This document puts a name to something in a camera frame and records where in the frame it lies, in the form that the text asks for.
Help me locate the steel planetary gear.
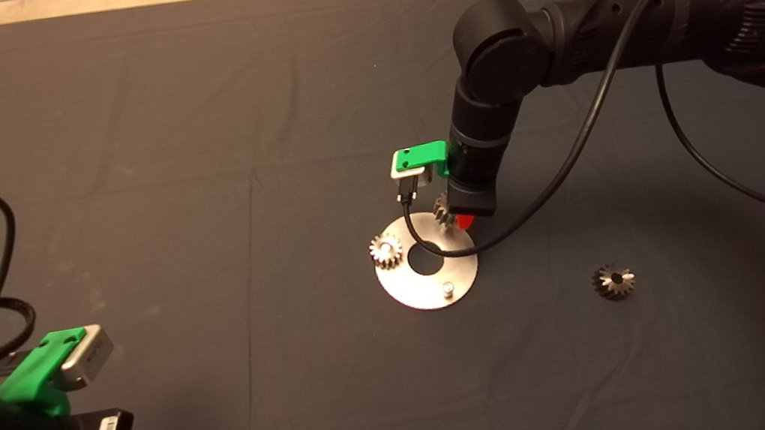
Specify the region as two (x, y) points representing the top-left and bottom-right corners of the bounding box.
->
(430, 191), (459, 230)
(589, 260), (640, 304)
(367, 231), (406, 272)

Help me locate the green right camera mount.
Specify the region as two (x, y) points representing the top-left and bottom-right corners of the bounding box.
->
(391, 139), (455, 185)

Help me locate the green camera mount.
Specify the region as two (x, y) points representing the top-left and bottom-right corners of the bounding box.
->
(0, 326), (100, 425)
(391, 139), (455, 185)

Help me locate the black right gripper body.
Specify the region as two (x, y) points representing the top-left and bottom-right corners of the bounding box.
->
(439, 146), (505, 223)

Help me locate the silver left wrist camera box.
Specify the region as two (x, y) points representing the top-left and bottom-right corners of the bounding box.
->
(49, 323), (120, 393)

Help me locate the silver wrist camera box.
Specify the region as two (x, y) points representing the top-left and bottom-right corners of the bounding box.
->
(49, 323), (120, 393)
(388, 155), (436, 191)

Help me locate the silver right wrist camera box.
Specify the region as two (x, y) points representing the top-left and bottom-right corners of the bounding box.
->
(388, 155), (436, 191)

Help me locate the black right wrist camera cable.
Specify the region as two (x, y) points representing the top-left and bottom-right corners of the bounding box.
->
(373, 0), (765, 293)

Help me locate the green left camera mount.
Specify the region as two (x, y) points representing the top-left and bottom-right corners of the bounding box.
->
(0, 326), (100, 425)

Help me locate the round metal carrier plate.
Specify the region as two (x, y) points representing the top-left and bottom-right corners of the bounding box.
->
(367, 204), (486, 318)

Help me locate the dark grey table cloth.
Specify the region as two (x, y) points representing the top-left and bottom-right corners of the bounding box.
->
(0, 0), (765, 430)

